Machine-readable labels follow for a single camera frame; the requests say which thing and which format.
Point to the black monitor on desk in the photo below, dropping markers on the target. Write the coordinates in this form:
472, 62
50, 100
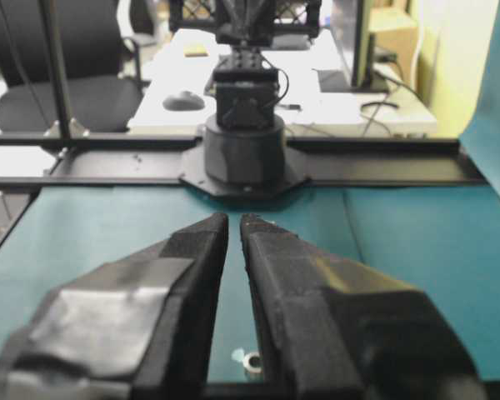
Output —
364, 79

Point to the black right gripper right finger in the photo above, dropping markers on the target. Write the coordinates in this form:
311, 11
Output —
334, 328

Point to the white desk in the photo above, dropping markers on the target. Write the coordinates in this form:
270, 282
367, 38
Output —
186, 63

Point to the teal cloth mat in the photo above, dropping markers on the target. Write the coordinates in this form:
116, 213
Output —
444, 240

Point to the black computer mouse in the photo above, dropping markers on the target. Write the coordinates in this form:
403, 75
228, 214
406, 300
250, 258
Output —
183, 101

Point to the black aluminium frame rail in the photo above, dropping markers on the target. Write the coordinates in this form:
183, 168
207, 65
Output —
103, 159

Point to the cardboard box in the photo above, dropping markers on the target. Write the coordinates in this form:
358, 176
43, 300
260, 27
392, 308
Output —
397, 31

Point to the black vertical frame post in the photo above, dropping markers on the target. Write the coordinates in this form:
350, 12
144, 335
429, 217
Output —
56, 69

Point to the black office chair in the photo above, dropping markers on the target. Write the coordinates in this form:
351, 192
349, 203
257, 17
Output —
64, 59

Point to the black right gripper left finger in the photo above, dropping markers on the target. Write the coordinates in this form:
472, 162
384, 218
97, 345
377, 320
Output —
137, 328

